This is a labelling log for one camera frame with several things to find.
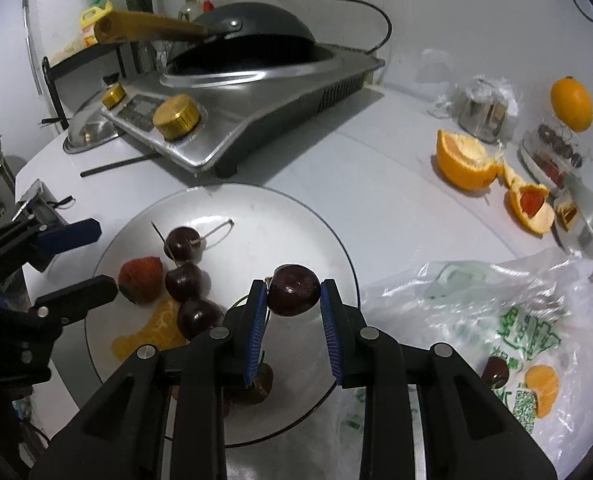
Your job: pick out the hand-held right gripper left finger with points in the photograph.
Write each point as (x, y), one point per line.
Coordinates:
(256, 332)

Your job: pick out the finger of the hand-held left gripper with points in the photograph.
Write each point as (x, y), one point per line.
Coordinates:
(91, 292)
(76, 235)

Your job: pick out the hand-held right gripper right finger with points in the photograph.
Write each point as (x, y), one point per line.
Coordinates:
(329, 332)

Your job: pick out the red strawberry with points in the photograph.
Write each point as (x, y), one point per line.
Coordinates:
(139, 277)

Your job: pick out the dark red cherry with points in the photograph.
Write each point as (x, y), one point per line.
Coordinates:
(184, 280)
(259, 387)
(181, 242)
(496, 371)
(294, 290)
(199, 317)

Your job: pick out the peeled orange segment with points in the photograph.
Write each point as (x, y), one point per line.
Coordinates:
(149, 335)
(543, 390)

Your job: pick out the white plate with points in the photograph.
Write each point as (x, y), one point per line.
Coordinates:
(276, 230)

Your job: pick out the small metal box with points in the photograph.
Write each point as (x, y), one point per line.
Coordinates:
(34, 202)

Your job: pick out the black chopstick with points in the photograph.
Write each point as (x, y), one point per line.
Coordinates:
(116, 164)

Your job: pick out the clear printed plastic bag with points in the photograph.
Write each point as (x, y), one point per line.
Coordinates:
(426, 310)

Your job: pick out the steel pan lid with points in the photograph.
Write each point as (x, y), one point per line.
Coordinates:
(91, 132)

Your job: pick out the black metal rack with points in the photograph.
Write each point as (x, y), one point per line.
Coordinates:
(76, 62)

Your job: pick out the orange peel half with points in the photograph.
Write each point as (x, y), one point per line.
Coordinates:
(464, 160)

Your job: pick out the silver induction cooker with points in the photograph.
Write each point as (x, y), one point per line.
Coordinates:
(256, 110)

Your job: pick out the orange peel with red fruit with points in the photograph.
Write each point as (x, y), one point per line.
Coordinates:
(526, 205)

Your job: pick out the small orange piece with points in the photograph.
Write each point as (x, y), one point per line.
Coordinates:
(566, 212)

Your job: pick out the small crumpled plastic bag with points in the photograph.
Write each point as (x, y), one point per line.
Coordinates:
(483, 110)

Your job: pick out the clear container of cherries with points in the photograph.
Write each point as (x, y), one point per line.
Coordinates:
(551, 152)

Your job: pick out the whole orange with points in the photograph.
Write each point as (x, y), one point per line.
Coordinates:
(571, 105)

